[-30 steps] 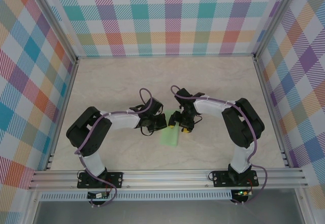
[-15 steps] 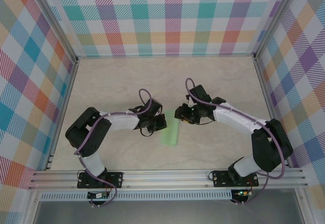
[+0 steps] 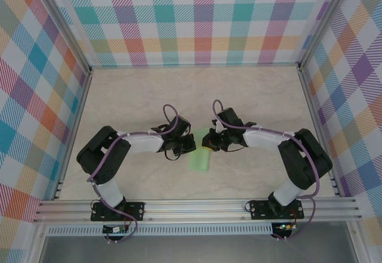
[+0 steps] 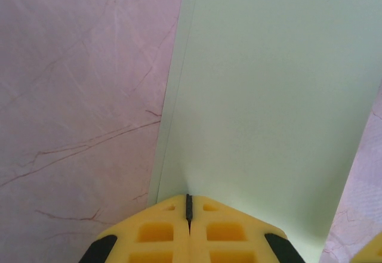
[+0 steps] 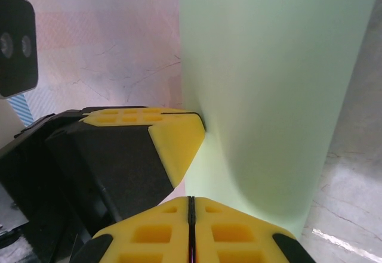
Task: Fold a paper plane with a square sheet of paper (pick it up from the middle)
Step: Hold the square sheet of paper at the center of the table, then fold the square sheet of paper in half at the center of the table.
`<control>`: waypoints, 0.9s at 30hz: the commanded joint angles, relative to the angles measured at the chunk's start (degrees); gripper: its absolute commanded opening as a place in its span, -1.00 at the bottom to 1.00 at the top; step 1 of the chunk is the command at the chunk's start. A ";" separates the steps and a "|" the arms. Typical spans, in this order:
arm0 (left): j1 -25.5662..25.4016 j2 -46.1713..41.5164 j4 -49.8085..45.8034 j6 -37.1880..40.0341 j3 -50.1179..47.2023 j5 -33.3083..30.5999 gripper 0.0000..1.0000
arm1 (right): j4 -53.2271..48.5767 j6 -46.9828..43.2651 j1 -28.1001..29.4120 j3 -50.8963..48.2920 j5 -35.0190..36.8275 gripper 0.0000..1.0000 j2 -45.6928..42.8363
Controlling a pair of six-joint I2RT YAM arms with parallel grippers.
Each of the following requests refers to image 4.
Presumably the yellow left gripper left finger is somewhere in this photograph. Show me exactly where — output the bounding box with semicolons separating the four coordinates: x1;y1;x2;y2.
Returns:
79;194;191;263

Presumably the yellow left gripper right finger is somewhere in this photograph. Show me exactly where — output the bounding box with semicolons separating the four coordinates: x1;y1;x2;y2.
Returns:
187;194;307;263

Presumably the light green paper sheet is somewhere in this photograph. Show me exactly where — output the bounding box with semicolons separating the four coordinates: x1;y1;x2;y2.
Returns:
147;0;382;263

